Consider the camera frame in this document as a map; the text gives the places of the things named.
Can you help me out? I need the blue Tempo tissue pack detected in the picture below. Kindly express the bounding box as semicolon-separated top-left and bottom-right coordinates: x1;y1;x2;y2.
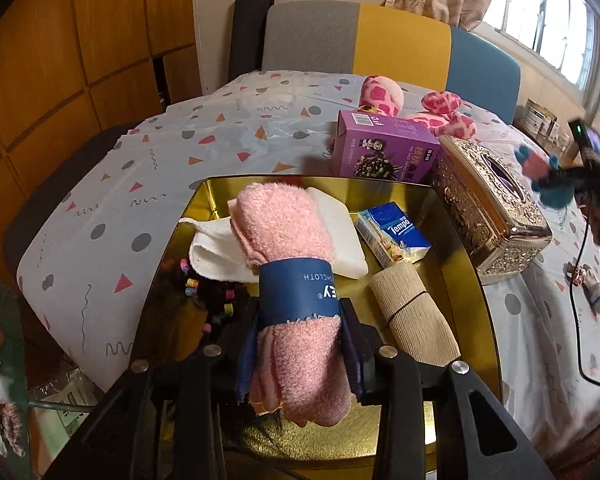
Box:
354;202;431;269

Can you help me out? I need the ornate silver tissue box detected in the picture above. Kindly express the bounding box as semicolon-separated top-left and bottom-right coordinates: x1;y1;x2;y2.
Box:
432;136;553;285

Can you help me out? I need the grey yellow blue chair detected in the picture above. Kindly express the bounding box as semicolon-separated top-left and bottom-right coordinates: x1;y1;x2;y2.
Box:
262;0;520;124

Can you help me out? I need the dark bench seat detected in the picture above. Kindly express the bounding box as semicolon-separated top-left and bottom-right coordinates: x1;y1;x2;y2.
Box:
3;122;134;278

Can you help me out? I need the black cable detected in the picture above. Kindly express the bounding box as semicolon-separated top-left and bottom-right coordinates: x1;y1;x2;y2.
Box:
568;199;600;399

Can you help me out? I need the blue and pink plush toy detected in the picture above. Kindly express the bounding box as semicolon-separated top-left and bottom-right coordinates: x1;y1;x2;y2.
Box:
515;144;574;210

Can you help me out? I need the purple snack box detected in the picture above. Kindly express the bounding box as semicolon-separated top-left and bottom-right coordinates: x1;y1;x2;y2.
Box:
332;110;440;183

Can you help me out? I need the window with bars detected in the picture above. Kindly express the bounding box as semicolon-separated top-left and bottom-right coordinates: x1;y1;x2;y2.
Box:
475;0;600;112

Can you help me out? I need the wooden cabinet wall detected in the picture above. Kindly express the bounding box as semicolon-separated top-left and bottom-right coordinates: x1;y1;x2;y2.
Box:
0;0;201;281

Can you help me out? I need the black rolled mat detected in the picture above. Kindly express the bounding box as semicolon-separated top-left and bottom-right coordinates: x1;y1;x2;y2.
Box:
227;0;275;81

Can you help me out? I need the white knitted cloth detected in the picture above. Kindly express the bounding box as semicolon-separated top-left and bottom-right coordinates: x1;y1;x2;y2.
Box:
178;188;368;283

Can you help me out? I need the pink towel blue band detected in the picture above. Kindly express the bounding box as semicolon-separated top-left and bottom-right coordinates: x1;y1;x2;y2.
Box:
228;182;351;427

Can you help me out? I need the green glass side table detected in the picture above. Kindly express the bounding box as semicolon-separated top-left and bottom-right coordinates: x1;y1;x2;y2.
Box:
0;283;34;480

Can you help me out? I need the patterned white tablecloth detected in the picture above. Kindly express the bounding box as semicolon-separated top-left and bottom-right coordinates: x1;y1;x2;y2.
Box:
17;72;600;455

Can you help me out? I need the black hair extension with beads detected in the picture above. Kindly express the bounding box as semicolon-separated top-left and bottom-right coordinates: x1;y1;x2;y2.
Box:
178;258;250;334

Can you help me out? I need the beige elastic bandage roll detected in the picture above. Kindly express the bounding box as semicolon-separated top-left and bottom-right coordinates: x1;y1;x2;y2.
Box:
370;262;460;367

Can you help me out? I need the white sock with blue band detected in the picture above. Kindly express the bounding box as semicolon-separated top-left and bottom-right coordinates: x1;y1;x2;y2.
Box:
582;266;600;315

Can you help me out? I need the pink spotted plush toy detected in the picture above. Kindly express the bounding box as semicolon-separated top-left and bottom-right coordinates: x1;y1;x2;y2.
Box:
358;76;477;139

